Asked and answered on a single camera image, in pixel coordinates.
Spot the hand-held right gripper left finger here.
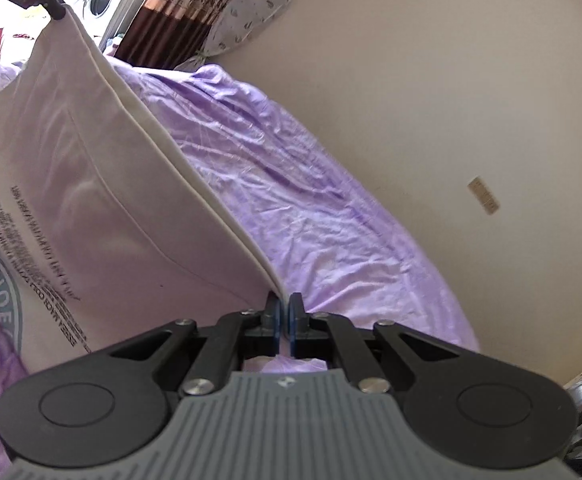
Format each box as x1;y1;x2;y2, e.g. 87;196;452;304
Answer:
87;291;283;395

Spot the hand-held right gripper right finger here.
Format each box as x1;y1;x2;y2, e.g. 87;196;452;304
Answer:
288;292;486;395

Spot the white printed sweatshirt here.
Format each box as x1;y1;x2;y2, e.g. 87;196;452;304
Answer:
0;4;292;377

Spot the grey ribbed suitcase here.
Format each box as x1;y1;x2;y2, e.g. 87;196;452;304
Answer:
100;0;168;52

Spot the brown patterned curtain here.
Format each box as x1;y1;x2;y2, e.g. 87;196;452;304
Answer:
112;0;253;72

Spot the purple bed sheet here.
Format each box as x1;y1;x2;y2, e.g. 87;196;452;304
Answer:
0;60;482;480

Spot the white leaf-print curtain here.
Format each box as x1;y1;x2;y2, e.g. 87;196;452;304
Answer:
173;0;295;73

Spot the beige wall socket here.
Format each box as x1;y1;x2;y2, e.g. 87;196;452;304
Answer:
468;175;500;215

